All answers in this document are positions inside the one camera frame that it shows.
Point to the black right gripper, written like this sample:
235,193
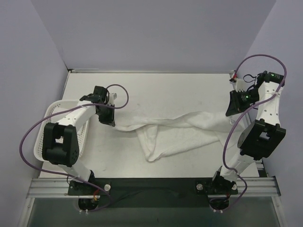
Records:
236,104

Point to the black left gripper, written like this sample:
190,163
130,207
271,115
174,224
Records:
107,117

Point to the white towel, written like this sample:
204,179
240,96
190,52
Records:
166,137

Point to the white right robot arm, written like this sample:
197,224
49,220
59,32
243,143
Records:
262,136

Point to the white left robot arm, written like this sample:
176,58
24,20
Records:
60,140

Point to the white perforated plastic basket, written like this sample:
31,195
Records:
59,106

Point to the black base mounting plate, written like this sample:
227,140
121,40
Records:
150,193

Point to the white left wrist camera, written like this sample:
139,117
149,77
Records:
112,98

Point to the aluminium front rail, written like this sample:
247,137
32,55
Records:
58,188

